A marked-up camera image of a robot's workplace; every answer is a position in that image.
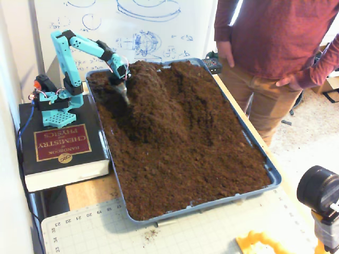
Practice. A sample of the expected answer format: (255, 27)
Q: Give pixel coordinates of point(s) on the black chemistry physics handbook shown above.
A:
(29, 148)

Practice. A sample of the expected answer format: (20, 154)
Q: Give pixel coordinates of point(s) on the grey gridded cutting mat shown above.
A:
(185, 232)

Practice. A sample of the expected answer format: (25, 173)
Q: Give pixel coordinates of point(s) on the teal five-joint robot arm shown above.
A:
(66, 58)

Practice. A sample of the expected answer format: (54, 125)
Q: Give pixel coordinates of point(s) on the yellow plastic part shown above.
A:
(249, 240)

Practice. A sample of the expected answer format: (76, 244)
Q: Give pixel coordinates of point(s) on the black round camera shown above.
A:
(315, 188)

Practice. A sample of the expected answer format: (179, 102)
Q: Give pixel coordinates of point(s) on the whiteboard with blue drawings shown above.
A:
(132, 26)

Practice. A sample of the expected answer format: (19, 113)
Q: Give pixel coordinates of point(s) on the brown cardboard box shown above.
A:
(325, 84)

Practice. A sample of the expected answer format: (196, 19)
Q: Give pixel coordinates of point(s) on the person right forearm maroon sleeve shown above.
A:
(222, 26)

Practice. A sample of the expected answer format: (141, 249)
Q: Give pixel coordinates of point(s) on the person right hand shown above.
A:
(226, 54)

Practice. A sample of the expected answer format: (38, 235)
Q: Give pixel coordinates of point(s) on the brown soil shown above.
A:
(185, 145)

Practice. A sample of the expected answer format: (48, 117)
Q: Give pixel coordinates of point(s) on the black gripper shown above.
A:
(118, 80)

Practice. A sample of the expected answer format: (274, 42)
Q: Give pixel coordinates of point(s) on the grey yellow camera stand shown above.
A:
(325, 232)

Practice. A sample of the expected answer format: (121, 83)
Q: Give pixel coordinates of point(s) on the person in maroon sweater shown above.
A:
(270, 39)

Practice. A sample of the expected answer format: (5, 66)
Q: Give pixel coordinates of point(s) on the person left forearm maroon sleeve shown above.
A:
(320, 66)

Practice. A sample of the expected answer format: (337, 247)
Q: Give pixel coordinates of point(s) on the person left hand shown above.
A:
(290, 80)

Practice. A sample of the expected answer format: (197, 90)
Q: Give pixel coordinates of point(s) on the blue plastic tray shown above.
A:
(212, 207)

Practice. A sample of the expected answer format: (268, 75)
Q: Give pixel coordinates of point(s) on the small grey stick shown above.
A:
(167, 223)

